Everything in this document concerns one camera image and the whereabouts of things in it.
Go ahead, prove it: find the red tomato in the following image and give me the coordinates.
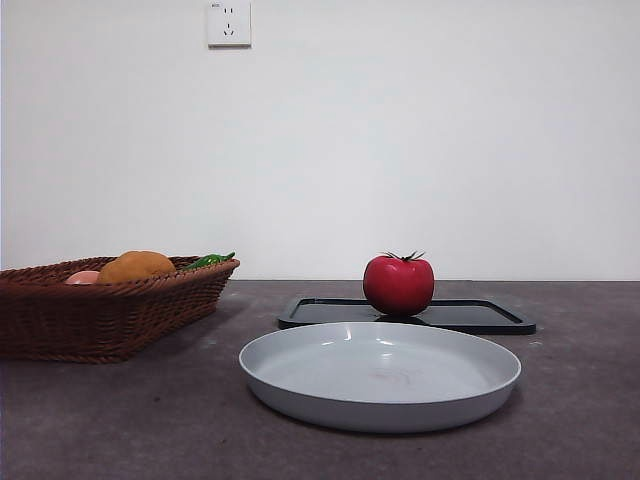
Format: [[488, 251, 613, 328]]
[[362, 250, 436, 318]]

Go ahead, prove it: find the green pepper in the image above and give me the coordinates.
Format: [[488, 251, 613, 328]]
[[179, 251, 236, 273]]

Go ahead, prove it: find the grey round plate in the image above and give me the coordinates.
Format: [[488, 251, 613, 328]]
[[238, 321, 523, 434]]

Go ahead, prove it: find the black rectangular tray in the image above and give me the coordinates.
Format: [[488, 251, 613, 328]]
[[277, 297, 537, 337]]

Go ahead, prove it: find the brown potato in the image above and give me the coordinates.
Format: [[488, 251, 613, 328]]
[[96, 250, 178, 286]]

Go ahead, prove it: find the brown wicker basket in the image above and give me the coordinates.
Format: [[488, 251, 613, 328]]
[[0, 255, 242, 365]]

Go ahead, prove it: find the white wall socket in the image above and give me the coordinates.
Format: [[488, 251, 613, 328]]
[[207, 0, 252, 49]]

